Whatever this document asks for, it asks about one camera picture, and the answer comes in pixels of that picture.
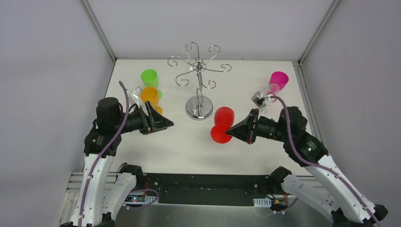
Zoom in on red plastic wine glass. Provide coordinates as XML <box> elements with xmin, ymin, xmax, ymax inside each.
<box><xmin>210</xmin><ymin>106</ymin><xmax>235</xmax><ymax>144</ymax></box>

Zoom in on orange plastic wine glass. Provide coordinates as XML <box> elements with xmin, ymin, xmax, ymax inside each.
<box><xmin>140</xmin><ymin>87</ymin><xmax>163</xmax><ymax>114</ymax></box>

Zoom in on chrome wine glass rack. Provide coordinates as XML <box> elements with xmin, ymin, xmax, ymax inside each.
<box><xmin>167</xmin><ymin>42</ymin><xmax>232</xmax><ymax>121</ymax></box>

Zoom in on magenta plastic wine glass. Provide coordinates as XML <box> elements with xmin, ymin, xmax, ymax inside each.
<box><xmin>269</xmin><ymin>71</ymin><xmax>289</xmax><ymax>92</ymax></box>

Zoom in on green plastic wine glass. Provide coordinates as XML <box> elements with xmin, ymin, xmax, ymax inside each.
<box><xmin>140</xmin><ymin>69</ymin><xmax>163</xmax><ymax>99</ymax></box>

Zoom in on clear wine glass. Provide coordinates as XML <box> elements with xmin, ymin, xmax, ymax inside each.
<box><xmin>264</xmin><ymin>83</ymin><xmax>280</xmax><ymax>96</ymax></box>
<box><xmin>183</xmin><ymin>42</ymin><xmax>192</xmax><ymax>63</ymax></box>

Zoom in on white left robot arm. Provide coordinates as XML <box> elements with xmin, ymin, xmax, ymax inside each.
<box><xmin>62</xmin><ymin>97</ymin><xmax>174</xmax><ymax>227</ymax></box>

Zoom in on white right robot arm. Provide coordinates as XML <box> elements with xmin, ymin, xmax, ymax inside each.
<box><xmin>226</xmin><ymin>106</ymin><xmax>388</xmax><ymax>227</ymax></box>

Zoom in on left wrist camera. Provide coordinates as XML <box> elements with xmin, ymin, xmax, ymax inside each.
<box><xmin>128</xmin><ymin>87</ymin><xmax>143</xmax><ymax>106</ymax></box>

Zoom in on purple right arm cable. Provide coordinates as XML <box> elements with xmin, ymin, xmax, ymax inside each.
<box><xmin>270</xmin><ymin>95</ymin><xmax>381</xmax><ymax>227</ymax></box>

